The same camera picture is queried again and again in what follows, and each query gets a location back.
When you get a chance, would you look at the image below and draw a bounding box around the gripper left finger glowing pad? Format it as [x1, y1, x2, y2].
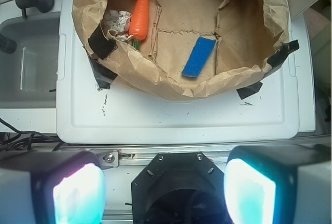
[1, 151, 106, 223]

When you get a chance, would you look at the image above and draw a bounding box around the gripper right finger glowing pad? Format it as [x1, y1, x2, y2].
[224, 145, 331, 223]

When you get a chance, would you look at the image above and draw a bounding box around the blue sponge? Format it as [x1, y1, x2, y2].
[182, 37, 217, 78]

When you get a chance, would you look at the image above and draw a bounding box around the white plastic tray lid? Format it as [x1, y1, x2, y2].
[56, 0, 300, 145]

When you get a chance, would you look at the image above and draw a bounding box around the black tape piece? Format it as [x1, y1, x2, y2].
[88, 24, 118, 60]
[89, 57, 118, 89]
[265, 40, 300, 77]
[237, 81, 263, 100]

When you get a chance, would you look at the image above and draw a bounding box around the crumpled white paper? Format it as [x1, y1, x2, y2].
[102, 10, 133, 42]

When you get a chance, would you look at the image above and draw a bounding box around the orange plastic carrot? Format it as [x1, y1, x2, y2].
[129, 0, 149, 50]

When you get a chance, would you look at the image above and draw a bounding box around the brown paper bag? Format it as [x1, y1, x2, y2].
[72, 0, 290, 101]

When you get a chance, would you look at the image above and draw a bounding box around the aluminium frame rail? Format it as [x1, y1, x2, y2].
[51, 141, 332, 167]

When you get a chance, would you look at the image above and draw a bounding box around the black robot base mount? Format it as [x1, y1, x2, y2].
[131, 153, 233, 223]

